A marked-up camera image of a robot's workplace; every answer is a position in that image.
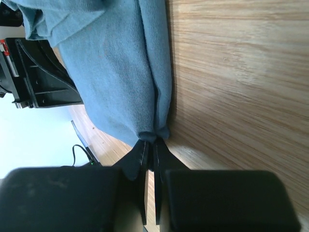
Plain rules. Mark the blue t shirt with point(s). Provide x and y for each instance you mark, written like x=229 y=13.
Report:
x=117 y=54

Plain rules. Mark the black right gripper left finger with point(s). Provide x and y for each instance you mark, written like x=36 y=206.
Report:
x=135 y=168

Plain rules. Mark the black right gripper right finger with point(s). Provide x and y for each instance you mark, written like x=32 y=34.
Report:
x=163 y=160

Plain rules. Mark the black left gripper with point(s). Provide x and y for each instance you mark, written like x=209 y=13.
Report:
x=31 y=72

